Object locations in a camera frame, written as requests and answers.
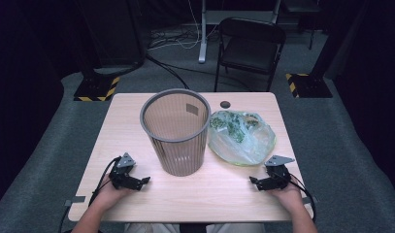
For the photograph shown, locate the thick black floor cable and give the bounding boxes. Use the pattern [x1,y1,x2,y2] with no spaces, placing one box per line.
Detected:
[146,53,190,90]

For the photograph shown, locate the black folding chair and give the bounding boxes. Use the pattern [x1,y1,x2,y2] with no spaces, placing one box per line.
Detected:
[213,17,287,93]

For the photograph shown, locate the black stand base yellow stripes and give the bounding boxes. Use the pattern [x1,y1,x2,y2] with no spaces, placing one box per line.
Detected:
[73,75,121,102]
[284,72,334,99]

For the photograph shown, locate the grey mesh waste bin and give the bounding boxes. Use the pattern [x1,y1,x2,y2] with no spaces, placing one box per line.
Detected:
[139,87,213,178]

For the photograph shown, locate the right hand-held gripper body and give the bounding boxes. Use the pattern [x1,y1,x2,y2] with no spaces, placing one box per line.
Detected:
[256,154,296,191]

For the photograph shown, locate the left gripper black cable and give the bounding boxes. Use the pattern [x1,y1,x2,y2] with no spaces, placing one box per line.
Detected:
[57,156,122,233]

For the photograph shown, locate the white metal desk frame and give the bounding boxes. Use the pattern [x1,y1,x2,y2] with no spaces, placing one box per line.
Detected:
[197,0,282,64]

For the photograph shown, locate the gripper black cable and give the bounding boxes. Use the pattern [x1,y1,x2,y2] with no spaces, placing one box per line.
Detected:
[57,156,122,233]
[288,176,317,224]

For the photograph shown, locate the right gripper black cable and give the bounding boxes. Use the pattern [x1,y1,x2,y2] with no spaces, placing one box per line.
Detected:
[288,176,317,224]

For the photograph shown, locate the person's left hand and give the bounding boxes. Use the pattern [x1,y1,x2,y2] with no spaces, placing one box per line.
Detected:
[90,179,135,212]

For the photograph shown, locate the person's right hand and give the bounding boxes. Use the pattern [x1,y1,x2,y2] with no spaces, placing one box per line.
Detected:
[268,175,306,212]

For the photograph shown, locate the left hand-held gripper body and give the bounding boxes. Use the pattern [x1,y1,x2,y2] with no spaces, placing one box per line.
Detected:
[108,152,143,191]

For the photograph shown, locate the tangle of floor cables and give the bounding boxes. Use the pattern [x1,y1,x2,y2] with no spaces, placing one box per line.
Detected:
[147,24,219,51]

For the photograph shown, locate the clear plastic bag green print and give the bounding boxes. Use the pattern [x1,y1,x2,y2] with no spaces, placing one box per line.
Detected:
[207,110,278,167]

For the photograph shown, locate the person's light trousers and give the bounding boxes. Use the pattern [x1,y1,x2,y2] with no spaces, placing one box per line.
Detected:
[123,222,267,233]

